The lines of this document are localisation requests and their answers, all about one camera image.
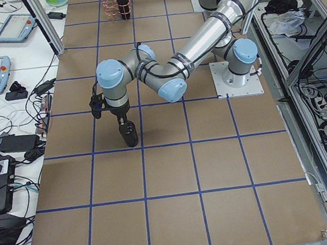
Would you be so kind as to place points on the black power adapter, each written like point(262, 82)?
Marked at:
point(56, 15)

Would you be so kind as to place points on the aluminium frame post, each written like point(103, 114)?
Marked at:
point(49, 32)

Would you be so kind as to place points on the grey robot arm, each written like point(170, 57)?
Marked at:
point(169, 80)

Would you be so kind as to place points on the dark wine bottle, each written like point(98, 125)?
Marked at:
point(128, 131)
point(124, 9)

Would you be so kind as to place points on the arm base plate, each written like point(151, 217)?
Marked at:
point(229, 85)

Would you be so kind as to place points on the copper wire wine basket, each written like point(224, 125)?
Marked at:
point(111, 9)

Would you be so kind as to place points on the teach pendant far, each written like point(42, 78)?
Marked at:
point(16, 28)

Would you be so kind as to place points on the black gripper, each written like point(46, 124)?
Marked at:
point(120, 111)

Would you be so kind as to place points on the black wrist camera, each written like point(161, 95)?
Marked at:
point(97, 105)

